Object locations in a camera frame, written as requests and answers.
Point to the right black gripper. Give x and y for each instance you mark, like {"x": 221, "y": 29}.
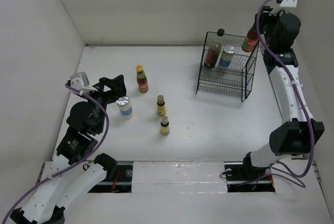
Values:
{"x": 265, "y": 16}

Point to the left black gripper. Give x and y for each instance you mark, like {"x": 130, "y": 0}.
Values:
{"x": 117, "y": 86}

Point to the silver-lid jar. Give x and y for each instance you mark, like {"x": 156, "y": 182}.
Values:
{"x": 226, "y": 56}
{"x": 125, "y": 107}

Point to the red sauce bottle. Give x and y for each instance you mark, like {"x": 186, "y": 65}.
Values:
{"x": 141, "y": 79}
{"x": 250, "y": 40}

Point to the small yellow bottle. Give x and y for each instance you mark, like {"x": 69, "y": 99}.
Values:
{"x": 164, "y": 128}
{"x": 161, "y": 110}

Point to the dark soy sauce bottle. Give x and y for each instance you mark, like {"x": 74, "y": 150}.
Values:
{"x": 215, "y": 47}

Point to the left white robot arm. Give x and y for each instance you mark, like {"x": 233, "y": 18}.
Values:
{"x": 88, "y": 125}

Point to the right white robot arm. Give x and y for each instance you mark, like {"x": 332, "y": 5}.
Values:
{"x": 257, "y": 162}

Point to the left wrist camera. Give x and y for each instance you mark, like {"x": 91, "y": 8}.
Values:
{"x": 80, "y": 81}

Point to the black wire rack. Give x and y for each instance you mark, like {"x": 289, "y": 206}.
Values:
{"x": 235, "y": 80}

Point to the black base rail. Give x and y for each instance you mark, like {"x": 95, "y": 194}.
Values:
{"x": 189, "y": 177}

